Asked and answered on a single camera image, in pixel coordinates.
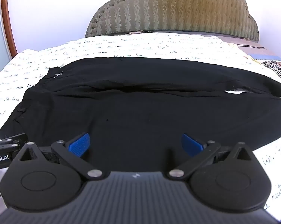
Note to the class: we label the striped blue grey blanket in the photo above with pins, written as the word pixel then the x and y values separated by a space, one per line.
pixel 264 51

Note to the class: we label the wooden door frame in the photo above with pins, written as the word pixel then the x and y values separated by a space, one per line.
pixel 7 16

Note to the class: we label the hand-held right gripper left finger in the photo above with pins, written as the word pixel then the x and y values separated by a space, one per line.
pixel 81 144

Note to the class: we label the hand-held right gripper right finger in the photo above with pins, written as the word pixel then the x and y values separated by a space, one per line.
pixel 189 144

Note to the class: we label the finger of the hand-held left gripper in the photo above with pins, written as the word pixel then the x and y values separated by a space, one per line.
pixel 7 142

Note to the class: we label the olive padded headboard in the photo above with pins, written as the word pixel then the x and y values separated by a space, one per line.
pixel 177 9

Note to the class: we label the zebra print cloth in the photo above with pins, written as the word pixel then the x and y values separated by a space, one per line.
pixel 278 68

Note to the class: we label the black pants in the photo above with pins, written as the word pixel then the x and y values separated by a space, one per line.
pixel 140 102

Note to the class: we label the white script-print bed sheet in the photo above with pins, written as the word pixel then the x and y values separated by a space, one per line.
pixel 154 44

